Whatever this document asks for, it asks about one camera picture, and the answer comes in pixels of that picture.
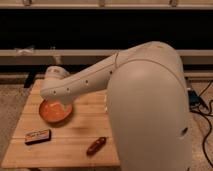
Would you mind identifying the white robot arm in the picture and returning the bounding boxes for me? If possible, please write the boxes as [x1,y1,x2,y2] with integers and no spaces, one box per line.
[41,41,192,171]

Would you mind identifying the white sponge with dark base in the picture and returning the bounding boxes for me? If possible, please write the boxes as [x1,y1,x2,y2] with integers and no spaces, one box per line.
[25,129,51,145]

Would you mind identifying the brown sausage-shaped object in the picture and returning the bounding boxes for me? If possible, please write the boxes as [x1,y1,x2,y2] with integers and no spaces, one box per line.
[86,137,107,156]

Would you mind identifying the wooden table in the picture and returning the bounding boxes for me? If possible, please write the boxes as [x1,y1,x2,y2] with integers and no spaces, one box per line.
[2,79,119,168]

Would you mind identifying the metal shelf rail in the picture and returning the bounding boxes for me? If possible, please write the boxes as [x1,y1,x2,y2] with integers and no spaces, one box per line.
[0,49,213,66]

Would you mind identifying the orange ceramic bowl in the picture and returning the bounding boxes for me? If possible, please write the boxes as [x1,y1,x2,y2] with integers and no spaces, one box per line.
[39,100,73,123]

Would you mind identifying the black cables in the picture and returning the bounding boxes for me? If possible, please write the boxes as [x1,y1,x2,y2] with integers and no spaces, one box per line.
[187,79,213,168]

